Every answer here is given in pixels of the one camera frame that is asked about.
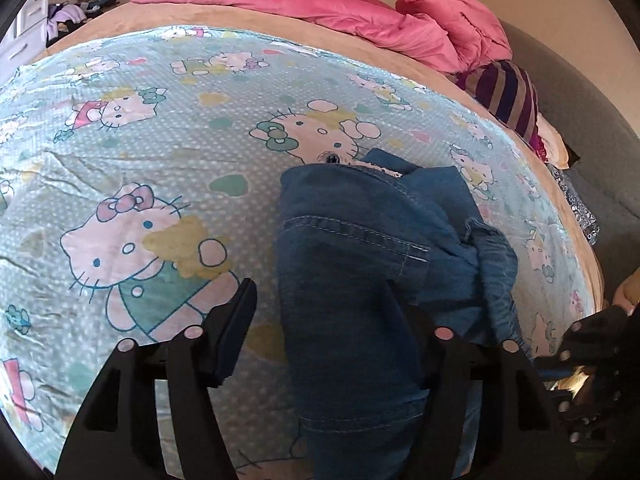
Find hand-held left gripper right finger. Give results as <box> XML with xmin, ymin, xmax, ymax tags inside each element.
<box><xmin>400</xmin><ymin>305</ymin><xmax>567</xmax><ymax>480</ymax></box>

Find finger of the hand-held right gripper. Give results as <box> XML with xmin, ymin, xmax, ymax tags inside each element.
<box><xmin>532</xmin><ymin>306</ymin><xmax>618</xmax><ymax>386</ymax></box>

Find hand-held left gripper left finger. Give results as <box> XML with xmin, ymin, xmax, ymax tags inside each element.
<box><xmin>55</xmin><ymin>277</ymin><xmax>259</xmax><ymax>480</ymax></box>

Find blue denim jeans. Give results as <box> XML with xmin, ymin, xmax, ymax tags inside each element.
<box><xmin>277</xmin><ymin>147</ymin><xmax>532</xmax><ymax>480</ymax></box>

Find person's right hand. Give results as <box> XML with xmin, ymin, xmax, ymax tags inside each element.
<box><xmin>611</xmin><ymin>266</ymin><xmax>640</xmax><ymax>312</ymax></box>

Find blue white patterned cloth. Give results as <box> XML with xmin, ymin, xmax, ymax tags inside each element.
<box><xmin>546</xmin><ymin>162</ymin><xmax>602</xmax><ymax>247</ymax></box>

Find white pillow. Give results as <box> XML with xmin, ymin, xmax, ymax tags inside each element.
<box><xmin>536</xmin><ymin>112</ymin><xmax>572</xmax><ymax>170</ymax></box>

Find grey padded headboard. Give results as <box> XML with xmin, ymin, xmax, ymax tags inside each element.
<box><xmin>499</xmin><ymin>19</ymin><xmax>640</xmax><ymax>291</ymax></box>

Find cartoon cat printed bed sheet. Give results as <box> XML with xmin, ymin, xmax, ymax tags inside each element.
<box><xmin>0</xmin><ymin>24</ymin><xmax>597</xmax><ymax>480</ymax></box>

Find purple striped pillow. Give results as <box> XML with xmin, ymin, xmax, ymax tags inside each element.
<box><xmin>456</xmin><ymin>60</ymin><xmax>547</xmax><ymax>157</ymax></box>

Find pink duvet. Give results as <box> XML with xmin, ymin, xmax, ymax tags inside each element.
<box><xmin>130</xmin><ymin>0</ymin><xmax>515</xmax><ymax>77</ymax></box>

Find pile of clothes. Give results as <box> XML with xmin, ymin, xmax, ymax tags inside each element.
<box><xmin>46</xmin><ymin>0</ymin><xmax>120</xmax><ymax>43</ymax></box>

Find white drawer chest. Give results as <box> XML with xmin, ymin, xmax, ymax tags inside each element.
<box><xmin>0</xmin><ymin>0</ymin><xmax>52</xmax><ymax>70</ymax></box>

